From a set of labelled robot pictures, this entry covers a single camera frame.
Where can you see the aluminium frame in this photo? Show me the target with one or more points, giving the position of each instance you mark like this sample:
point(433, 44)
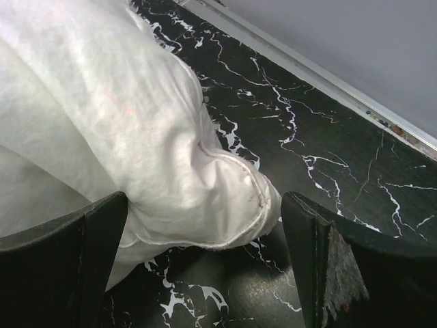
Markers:
point(277, 52)

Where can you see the white pillow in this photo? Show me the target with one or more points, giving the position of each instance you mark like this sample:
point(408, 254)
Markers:
point(91, 104)

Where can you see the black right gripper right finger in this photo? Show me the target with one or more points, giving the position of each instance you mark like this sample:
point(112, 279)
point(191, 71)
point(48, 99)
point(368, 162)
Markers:
point(348, 275)

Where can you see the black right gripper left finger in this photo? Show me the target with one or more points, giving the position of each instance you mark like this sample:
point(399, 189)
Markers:
point(55, 274)

